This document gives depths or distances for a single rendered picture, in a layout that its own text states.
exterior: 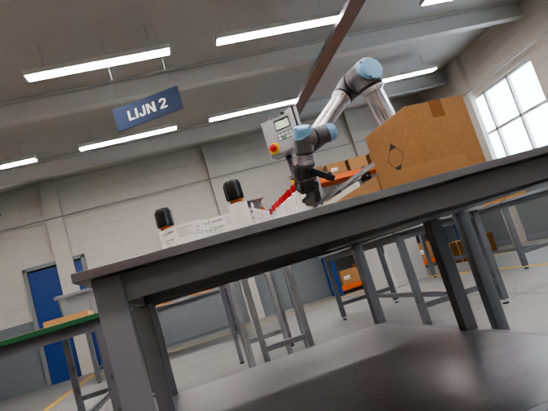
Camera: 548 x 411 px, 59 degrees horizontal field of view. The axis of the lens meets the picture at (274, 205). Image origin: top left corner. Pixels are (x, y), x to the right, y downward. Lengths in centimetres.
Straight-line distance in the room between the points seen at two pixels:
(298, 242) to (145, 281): 35
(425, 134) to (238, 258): 86
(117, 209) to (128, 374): 902
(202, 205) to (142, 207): 118
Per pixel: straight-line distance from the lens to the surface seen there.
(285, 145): 247
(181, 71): 686
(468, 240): 266
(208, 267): 109
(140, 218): 995
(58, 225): 1010
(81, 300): 389
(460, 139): 178
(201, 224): 206
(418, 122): 171
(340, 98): 227
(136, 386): 108
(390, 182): 122
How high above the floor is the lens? 71
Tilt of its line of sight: 8 degrees up
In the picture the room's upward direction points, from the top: 17 degrees counter-clockwise
